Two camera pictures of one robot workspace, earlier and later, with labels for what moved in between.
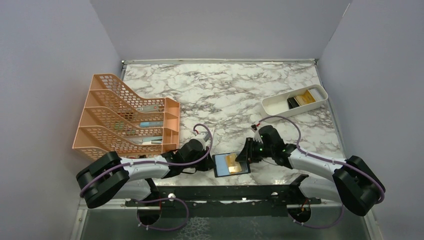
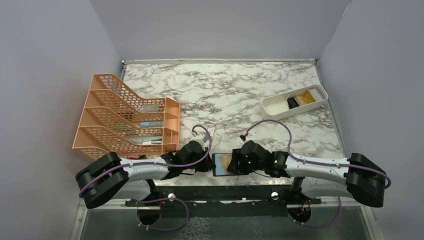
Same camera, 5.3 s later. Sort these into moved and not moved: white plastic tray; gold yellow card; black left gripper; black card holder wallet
Moved: gold yellow card
Not moved: black left gripper; black card holder wallet; white plastic tray
